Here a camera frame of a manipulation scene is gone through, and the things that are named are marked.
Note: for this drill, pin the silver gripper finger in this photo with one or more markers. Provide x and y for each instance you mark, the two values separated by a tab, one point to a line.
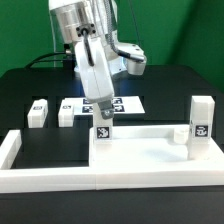
106	109

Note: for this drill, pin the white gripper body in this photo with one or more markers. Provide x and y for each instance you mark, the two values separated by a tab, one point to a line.
96	79

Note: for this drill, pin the white desk top tray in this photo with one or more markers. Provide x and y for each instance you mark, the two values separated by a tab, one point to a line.
136	146

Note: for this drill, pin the black tag marker plate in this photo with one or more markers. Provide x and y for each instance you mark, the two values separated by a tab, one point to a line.
122	105

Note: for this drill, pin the white U-shaped obstacle fence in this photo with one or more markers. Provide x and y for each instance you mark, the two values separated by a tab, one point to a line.
209	171

